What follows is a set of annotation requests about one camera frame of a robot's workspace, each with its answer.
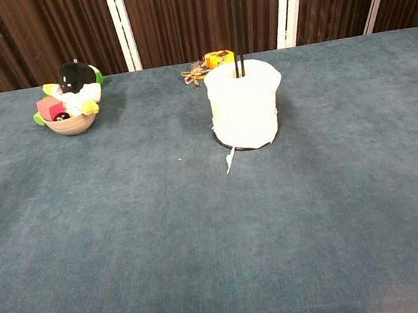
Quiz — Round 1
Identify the white paper towel roll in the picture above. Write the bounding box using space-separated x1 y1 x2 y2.
202 56 293 177

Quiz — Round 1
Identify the blue table cloth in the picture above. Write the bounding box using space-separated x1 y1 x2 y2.
0 26 418 313

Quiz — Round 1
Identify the yellow tape measure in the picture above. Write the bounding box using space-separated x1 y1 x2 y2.
203 49 236 71

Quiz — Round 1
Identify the beige ceramic bowl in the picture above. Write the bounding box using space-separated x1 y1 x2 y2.
41 110 100 140

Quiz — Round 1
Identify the dark brown curtain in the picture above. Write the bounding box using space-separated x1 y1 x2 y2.
0 0 418 94

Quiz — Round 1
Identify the black white plush toy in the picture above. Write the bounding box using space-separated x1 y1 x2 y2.
26 56 109 128

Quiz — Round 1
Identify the red cube block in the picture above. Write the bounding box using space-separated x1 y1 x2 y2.
35 95 68 124

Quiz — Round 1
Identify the black wire towel holder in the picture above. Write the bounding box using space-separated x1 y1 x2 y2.
197 0 281 156

